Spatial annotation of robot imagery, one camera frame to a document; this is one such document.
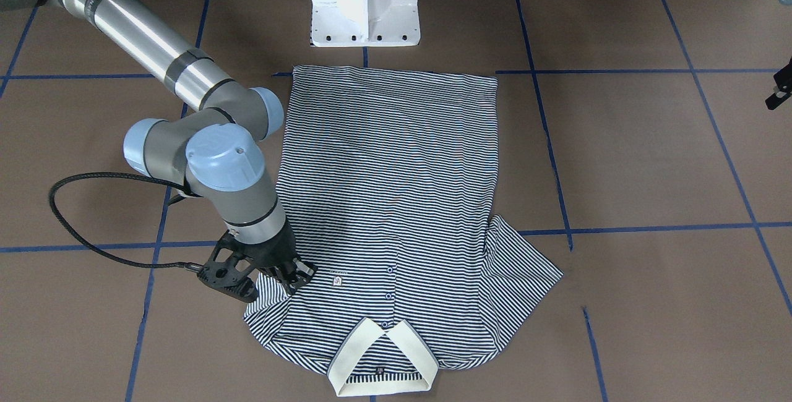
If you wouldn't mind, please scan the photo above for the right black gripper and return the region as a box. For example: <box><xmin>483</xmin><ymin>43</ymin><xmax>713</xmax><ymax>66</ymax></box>
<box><xmin>247</xmin><ymin>228</ymin><xmax>317</xmax><ymax>294</ymax></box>

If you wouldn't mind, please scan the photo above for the blue white striped polo shirt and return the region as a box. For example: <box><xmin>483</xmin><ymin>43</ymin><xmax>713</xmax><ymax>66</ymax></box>
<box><xmin>243</xmin><ymin>66</ymin><xmax>563</xmax><ymax>397</ymax></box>

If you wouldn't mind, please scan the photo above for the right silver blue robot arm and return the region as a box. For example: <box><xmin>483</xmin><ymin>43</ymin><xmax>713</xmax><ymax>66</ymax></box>
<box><xmin>2</xmin><ymin>0</ymin><xmax>317</xmax><ymax>302</ymax></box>

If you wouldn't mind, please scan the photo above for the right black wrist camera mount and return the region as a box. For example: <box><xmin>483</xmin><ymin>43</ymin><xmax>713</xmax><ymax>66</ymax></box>
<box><xmin>196</xmin><ymin>232</ymin><xmax>259</xmax><ymax>304</ymax></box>

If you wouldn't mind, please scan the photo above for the black braided cable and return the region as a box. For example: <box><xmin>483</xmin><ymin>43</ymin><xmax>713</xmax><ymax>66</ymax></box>
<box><xmin>49</xmin><ymin>172</ymin><xmax>205</xmax><ymax>271</ymax></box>

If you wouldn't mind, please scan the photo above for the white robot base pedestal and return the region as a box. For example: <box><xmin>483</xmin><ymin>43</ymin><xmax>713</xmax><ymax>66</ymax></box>
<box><xmin>309</xmin><ymin>0</ymin><xmax>421</xmax><ymax>48</ymax></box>

